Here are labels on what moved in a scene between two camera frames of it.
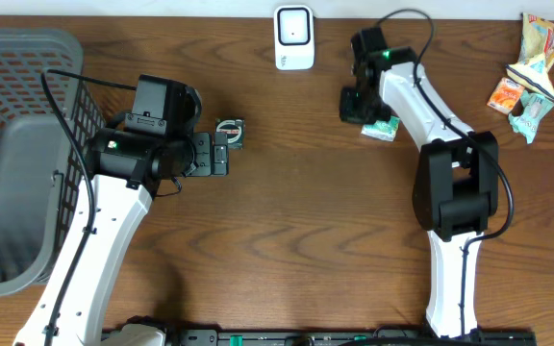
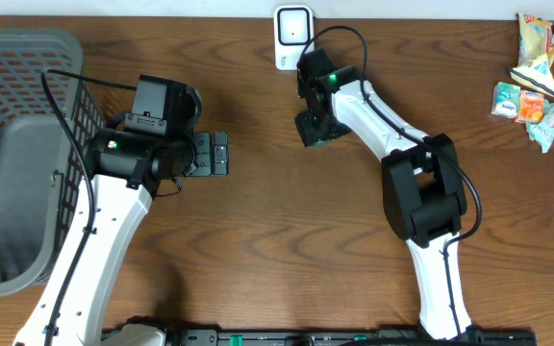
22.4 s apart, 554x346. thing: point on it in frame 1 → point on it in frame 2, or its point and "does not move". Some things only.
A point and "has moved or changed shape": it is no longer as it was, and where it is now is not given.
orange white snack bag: x=542 y=44 does not move
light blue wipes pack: x=535 y=108 → x=543 y=132
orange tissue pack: x=506 y=94 → x=530 y=107
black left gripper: x=213 y=156 does not move
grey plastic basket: x=29 y=182 does not move
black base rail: x=289 y=337 does not move
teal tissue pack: x=382 y=129 has moved or changed shape
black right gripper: x=347 y=113 → x=308 y=134
